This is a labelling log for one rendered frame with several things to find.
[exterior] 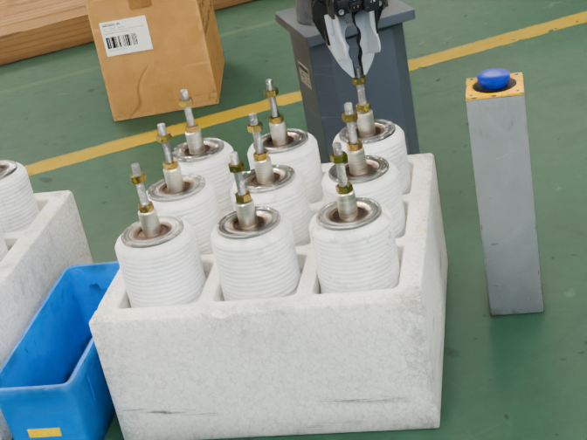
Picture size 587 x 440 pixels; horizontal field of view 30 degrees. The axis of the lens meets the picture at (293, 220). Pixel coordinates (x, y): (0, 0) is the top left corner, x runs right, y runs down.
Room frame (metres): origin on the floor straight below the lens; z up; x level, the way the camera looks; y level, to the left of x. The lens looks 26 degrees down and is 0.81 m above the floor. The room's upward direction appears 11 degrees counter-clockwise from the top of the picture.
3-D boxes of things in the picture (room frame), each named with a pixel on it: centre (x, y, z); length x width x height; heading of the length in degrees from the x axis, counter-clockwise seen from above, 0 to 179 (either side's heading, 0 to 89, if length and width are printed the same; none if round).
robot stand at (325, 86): (1.77, -0.15, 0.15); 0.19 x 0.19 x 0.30; 12
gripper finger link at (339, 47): (1.33, -0.10, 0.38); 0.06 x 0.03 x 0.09; 8
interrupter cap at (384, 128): (1.35, -0.12, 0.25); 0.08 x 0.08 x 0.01
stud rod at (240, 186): (1.15, 0.05, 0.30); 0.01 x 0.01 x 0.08
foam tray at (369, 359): (1.26, 0.02, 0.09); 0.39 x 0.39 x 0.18; 76
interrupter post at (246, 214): (1.15, 0.05, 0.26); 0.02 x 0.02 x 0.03
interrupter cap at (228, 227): (1.15, 0.05, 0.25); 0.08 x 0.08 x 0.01
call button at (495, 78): (1.26, -0.28, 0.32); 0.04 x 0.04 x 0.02
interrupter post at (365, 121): (1.35, -0.12, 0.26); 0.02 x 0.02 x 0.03
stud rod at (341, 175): (1.12, -0.06, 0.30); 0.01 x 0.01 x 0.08
